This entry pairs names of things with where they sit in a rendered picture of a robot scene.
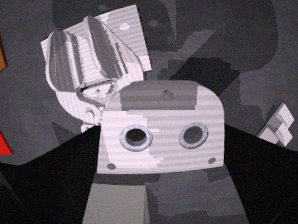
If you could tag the red flat rectangular plate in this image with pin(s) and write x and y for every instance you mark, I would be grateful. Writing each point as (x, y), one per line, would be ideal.
(4, 147)

